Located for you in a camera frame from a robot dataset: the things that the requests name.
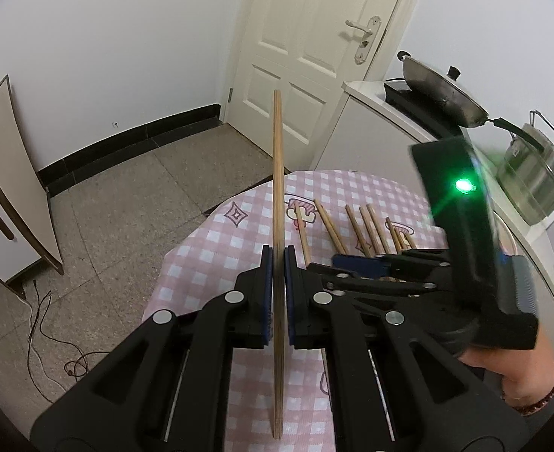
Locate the white kitchen counter cabinet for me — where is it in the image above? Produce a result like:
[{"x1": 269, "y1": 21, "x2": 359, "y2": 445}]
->
[{"x1": 312, "y1": 81, "x2": 554, "y2": 347}]

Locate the wooden chopstick eight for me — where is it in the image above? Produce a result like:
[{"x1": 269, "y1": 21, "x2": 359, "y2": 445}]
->
[{"x1": 403, "y1": 231, "x2": 417, "y2": 249}]

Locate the wooden chopstick three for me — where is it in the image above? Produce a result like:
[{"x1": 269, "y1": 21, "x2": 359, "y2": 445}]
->
[{"x1": 314, "y1": 199, "x2": 347, "y2": 254}]

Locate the stainless steel steamer pot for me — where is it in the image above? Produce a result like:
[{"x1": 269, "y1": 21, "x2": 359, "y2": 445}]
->
[{"x1": 497, "y1": 109, "x2": 554, "y2": 226}]

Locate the red bead bracelet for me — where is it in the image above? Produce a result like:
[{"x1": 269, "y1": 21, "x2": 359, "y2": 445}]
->
[{"x1": 502, "y1": 359, "x2": 554, "y2": 417}]

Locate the white brown side cabinet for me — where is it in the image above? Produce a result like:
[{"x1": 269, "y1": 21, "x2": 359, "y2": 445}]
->
[{"x1": 0, "y1": 76, "x2": 64, "y2": 289}]

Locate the silver door handle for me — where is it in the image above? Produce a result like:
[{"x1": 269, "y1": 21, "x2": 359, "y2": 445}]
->
[{"x1": 346, "y1": 15, "x2": 382, "y2": 66}]

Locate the black wok with lid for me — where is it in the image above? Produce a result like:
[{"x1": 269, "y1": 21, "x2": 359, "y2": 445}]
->
[{"x1": 396, "y1": 50, "x2": 544, "y2": 153}]

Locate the wooden chopstick five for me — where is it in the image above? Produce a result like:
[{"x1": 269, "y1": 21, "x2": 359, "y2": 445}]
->
[{"x1": 360, "y1": 206, "x2": 384, "y2": 255}]

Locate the black induction cooker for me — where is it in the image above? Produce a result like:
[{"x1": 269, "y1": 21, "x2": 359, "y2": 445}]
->
[{"x1": 383, "y1": 79, "x2": 463, "y2": 140}]

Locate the wooden chopstick two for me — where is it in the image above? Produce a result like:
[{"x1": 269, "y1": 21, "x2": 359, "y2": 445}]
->
[{"x1": 294, "y1": 202, "x2": 312, "y2": 266}]

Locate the wooden chopstick four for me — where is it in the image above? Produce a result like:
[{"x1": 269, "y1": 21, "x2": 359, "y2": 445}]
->
[{"x1": 344, "y1": 204, "x2": 371, "y2": 258}]

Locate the wooden chopstick seven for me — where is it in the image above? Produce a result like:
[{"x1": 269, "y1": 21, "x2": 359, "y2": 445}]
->
[{"x1": 385, "y1": 217, "x2": 405, "y2": 254}]

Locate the pink checkered tablecloth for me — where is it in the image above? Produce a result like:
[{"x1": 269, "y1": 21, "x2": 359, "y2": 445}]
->
[{"x1": 144, "y1": 170, "x2": 447, "y2": 451}]

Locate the white panel door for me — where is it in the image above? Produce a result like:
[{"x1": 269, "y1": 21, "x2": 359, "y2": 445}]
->
[{"x1": 226, "y1": 0, "x2": 403, "y2": 149}]

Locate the person's right hand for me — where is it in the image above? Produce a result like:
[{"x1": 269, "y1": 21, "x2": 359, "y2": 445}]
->
[{"x1": 459, "y1": 325, "x2": 554, "y2": 408}]

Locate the wooden chopstick six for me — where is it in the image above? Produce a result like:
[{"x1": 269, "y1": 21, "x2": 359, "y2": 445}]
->
[{"x1": 367, "y1": 204, "x2": 390, "y2": 254}]

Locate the wooden chopstick one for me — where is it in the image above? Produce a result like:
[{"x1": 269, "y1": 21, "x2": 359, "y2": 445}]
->
[{"x1": 272, "y1": 90, "x2": 286, "y2": 440}]

